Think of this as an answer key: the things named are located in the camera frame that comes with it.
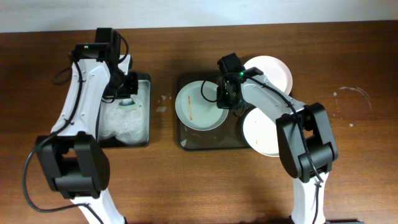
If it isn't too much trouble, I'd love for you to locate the green yellow sponge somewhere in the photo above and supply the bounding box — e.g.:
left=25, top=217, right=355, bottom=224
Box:
left=119, top=98, right=137, bottom=111

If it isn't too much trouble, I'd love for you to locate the black soapy water tray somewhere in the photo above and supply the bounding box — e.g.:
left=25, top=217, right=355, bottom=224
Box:
left=97, top=73, right=151, bottom=148

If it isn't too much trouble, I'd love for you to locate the light blue plate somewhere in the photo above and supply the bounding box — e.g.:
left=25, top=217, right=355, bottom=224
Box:
left=175, top=80, right=228, bottom=131

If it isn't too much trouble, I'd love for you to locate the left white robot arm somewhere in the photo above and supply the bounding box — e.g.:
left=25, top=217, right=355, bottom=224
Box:
left=31, top=28, right=139, bottom=223

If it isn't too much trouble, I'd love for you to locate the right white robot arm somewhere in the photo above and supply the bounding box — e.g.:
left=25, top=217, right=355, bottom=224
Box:
left=216, top=53, right=338, bottom=223

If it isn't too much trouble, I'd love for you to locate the dark brown serving tray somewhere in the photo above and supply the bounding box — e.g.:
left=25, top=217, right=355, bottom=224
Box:
left=176, top=73, right=295, bottom=152

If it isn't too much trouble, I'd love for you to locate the cream white plate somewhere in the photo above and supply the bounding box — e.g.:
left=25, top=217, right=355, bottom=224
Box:
left=243, top=108, right=279, bottom=157

